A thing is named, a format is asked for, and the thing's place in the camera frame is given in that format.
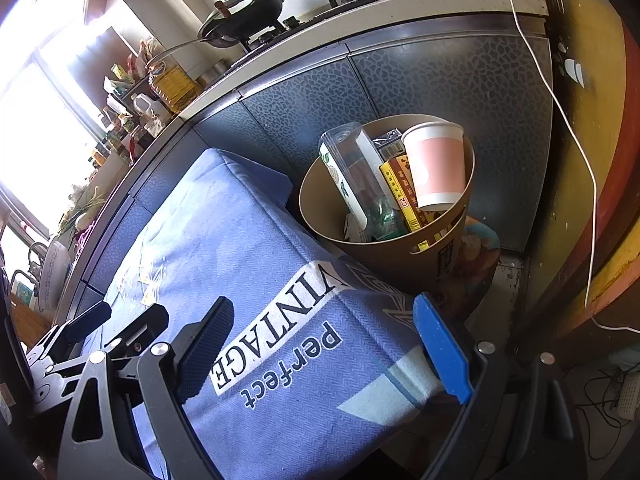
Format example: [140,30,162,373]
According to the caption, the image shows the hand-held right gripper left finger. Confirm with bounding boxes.
[56,296,236,480]

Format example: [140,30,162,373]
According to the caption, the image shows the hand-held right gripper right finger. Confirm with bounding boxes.
[412,292,576,480]

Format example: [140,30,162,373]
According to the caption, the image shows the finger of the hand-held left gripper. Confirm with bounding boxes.
[22,301,112,361]
[102,304,170,356]

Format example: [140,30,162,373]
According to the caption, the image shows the tan trash bin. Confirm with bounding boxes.
[299,115,476,311]

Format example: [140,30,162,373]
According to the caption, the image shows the pink paper cup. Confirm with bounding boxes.
[400,121,466,212]

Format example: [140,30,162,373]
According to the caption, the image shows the clear plastic bottle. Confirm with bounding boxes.
[318,121,408,241]

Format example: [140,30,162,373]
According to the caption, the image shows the navy drink carton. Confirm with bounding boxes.
[372,129,406,161]

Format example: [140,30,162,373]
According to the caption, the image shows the wooden cutting board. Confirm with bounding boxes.
[7,297,51,341]

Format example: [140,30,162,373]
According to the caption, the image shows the large white patterned bowl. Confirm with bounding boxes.
[30,239,71,311]

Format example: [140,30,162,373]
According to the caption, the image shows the purple cloth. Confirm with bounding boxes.
[70,225,96,251]

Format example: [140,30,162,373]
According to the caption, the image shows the steel faucet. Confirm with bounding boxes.
[10,242,46,286]

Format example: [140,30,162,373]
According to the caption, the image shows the green onions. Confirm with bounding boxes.
[60,187,108,231]

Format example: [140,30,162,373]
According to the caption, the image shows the blue printed tablecloth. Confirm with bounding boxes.
[75,147,451,480]

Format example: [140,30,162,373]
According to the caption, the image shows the cluster of condiment bottles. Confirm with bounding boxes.
[87,37,173,171]

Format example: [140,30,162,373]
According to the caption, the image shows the white power strip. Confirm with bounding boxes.
[616,372,640,420]

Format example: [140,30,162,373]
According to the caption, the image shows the kitchen window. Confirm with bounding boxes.
[0,20,151,241]

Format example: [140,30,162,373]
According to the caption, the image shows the white plastic jug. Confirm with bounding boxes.
[131,94,168,123]

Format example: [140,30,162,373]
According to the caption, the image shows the yellow cooking oil bottle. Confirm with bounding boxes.
[148,62,201,113]

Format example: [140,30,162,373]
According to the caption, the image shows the grey kitchen counter cabinet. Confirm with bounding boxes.
[50,0,556,331]

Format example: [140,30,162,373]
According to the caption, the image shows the yellow red curved panel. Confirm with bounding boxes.
[525,0,640,341]

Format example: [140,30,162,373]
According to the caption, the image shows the black wok with lid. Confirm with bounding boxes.
[145,0,283,68]

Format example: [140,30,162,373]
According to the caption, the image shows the white charging cable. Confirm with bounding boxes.
[462,0,640,333]

